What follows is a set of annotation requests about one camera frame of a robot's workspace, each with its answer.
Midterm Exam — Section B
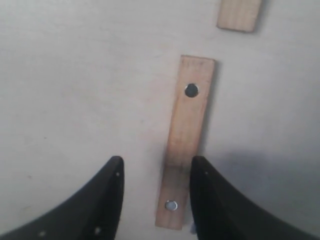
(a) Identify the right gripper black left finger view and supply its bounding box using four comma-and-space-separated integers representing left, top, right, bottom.
0, 156, 125, 240

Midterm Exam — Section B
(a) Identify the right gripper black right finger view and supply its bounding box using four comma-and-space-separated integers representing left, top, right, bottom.
189, 156, 317, 240

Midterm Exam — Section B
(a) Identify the wood strip with two holes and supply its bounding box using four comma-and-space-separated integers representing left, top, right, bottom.
155, 55, 216, 230

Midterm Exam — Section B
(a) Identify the diagonal thin wood strip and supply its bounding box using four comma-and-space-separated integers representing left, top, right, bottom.
216, 0, 262, 33

